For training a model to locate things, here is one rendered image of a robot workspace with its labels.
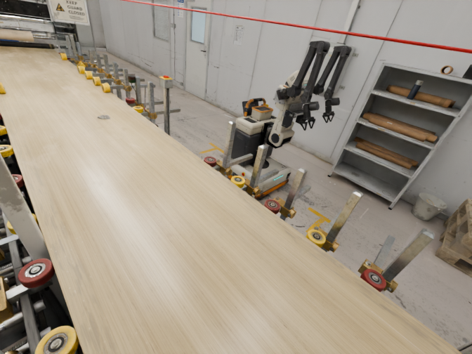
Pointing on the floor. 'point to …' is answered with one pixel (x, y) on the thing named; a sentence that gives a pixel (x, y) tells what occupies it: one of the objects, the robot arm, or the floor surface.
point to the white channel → (26, 226)
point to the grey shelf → (398, 104)
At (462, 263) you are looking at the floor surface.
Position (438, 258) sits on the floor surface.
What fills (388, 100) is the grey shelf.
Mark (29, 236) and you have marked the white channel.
